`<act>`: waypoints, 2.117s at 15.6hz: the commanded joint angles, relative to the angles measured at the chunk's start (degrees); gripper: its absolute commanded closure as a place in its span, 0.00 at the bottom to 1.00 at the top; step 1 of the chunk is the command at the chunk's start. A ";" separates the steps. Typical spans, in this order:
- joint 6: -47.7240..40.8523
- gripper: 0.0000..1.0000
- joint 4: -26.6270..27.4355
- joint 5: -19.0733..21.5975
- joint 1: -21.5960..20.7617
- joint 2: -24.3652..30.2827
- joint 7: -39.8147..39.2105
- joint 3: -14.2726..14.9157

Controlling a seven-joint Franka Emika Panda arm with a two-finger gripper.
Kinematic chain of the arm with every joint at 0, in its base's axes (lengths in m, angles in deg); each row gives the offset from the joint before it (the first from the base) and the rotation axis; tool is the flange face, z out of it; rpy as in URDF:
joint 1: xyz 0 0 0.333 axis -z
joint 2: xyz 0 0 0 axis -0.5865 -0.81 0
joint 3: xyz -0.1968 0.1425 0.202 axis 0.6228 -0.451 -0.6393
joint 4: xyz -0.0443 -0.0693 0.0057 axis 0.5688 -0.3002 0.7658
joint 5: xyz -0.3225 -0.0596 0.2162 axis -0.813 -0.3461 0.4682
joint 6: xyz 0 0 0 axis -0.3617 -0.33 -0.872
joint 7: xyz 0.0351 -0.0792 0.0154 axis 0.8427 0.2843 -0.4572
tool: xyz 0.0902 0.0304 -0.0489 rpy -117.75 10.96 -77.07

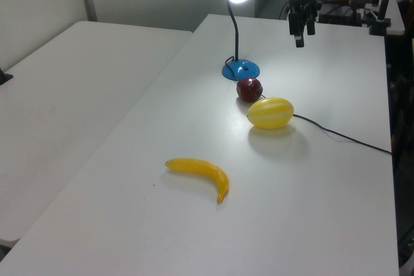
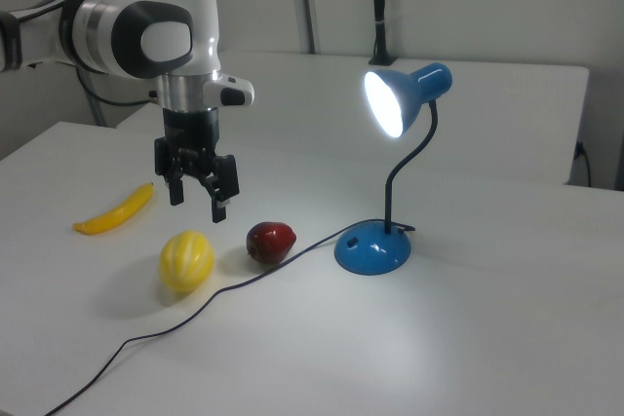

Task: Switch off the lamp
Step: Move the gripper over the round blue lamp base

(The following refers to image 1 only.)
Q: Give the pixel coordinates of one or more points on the blue desk lamp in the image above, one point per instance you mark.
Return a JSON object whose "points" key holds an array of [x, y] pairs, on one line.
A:
{"points": [[241, 68]]}

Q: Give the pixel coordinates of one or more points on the black equipment box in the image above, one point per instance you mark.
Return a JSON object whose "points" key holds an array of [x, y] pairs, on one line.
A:
{"points": [[339, 15]]}

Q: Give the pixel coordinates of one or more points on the dark red toy apple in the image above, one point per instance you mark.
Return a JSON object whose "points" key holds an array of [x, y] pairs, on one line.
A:
{"points": [[249, 89]]}

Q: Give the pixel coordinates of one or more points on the black pole with clamp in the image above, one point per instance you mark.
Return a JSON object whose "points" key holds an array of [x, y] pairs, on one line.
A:
{"points": [[385, 1]]}

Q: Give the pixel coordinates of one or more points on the yellow striped toy melon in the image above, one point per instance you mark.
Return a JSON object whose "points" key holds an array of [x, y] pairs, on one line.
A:
{"points": [[271, 112]]}

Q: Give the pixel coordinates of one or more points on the yellow toy banana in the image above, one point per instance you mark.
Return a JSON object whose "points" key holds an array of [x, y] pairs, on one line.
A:
{"points": [[207, 170]]}

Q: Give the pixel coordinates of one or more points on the black clamp at table edge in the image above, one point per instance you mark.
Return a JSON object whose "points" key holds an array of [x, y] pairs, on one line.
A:
{"points": [[4, 77]]}

